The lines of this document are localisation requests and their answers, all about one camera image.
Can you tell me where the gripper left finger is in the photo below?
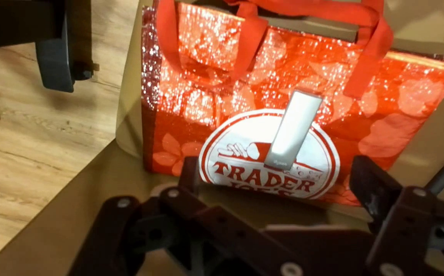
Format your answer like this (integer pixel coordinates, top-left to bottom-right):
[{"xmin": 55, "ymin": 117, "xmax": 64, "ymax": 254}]
[{"xmin": 68, "ymin": 156, "xmax": 304, "ymax": 276}]

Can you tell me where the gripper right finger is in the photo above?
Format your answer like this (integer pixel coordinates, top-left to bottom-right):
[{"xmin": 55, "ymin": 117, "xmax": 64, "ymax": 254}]
[{"xmin": 349, "ymin": 155, "xmax": 444, "ymax": 276}]

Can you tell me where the orange printed tote bag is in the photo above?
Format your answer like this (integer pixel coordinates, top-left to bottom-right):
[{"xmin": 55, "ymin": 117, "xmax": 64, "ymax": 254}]
[{"xmin": 141, "ymin": 0, "xmax": 444, "ymax": 207}]

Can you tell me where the white rectangular object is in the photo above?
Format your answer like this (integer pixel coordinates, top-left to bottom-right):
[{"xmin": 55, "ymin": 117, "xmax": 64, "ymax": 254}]
[{"xmin": 264, "ymin": 90, "xmax": 324, "ymax": 171}]

